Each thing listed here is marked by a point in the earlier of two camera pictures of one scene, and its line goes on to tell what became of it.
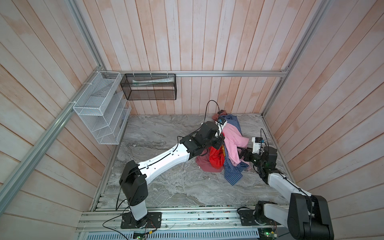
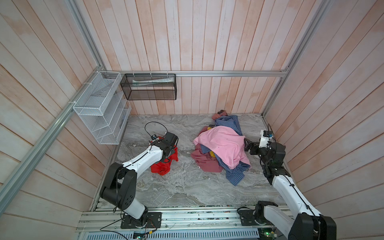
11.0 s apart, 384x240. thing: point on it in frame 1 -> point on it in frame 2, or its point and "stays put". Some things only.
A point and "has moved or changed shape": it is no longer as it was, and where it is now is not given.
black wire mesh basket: [149, 86] stays put
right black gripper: [248, 152] -> [247, 147]
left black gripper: [219, 139] -> [171, 149]
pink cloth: [233, 140] stays put
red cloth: [216, 157] has moved or changed shape
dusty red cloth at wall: [216, 116] stays put
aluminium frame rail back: [193, 73] stays put
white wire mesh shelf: [104, 108] stays put
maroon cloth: [203, 160] stays put
